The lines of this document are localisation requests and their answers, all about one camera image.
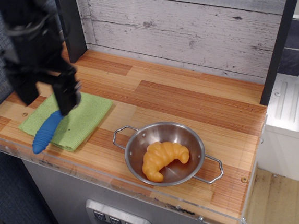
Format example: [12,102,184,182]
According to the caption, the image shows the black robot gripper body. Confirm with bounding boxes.
[0,16,82,99]

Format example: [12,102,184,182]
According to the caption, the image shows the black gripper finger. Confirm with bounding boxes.
[53,80,81,116]
[7,73,39,105]

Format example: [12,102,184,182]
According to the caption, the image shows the blue handled metal spoon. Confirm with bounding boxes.
[32,110,64,154]

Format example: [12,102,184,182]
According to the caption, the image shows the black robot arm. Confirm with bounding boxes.
[0,0,81,116]

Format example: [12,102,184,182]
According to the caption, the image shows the green folded cloth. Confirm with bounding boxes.
[19,92,113,152]

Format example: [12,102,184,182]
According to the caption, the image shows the orange plastic croissant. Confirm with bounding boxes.
[142,142,190,183]

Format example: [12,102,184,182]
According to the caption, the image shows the grey toy kitchen cabinet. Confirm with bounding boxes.
[21,141,225,224]

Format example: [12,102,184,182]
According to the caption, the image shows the white ribbed side cabinet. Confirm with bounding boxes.
[256,74,299,181]

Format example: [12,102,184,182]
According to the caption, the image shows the black left frame post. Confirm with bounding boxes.
[55,0,87,63]

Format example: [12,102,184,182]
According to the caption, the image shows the black frame post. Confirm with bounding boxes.
[55,0,87,63]
[260,0,298,106]

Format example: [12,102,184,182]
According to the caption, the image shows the steel two-handled bowl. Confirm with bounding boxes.
[113,122,224,187]

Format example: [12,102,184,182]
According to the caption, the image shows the black right frame post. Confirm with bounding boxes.
[260,0,298,106]

